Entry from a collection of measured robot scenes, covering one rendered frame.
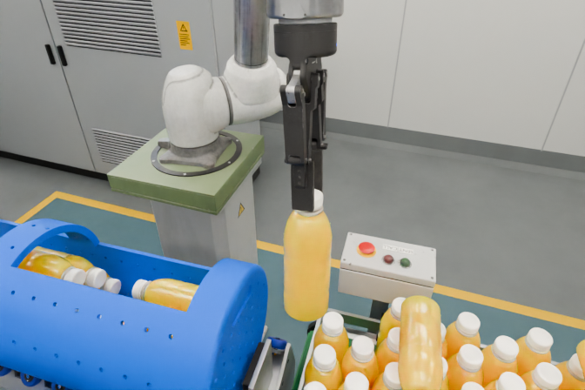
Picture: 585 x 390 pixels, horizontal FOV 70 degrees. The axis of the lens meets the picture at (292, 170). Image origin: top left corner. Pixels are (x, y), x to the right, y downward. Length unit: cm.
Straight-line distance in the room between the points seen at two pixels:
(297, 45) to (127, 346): 51
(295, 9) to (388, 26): 279
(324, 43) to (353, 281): 61
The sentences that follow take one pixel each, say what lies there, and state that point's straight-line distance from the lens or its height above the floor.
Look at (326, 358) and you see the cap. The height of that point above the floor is 110.
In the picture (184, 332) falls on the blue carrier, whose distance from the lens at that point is 69.
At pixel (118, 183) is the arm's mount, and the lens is 135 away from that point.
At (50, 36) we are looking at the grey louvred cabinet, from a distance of 293.
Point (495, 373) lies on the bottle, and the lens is 90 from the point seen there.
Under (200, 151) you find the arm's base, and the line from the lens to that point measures 129.
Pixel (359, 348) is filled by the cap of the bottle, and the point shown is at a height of 110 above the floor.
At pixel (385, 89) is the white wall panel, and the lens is 341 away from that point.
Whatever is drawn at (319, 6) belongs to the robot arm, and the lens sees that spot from 47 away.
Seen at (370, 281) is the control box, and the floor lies 106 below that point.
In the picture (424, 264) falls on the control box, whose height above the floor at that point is 110.
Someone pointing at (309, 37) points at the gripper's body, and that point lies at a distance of 48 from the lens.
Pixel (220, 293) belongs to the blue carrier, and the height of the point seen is 123.
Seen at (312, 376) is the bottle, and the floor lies 106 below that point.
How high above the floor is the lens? 177
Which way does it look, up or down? 34 degrees down
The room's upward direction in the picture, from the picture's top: straight up
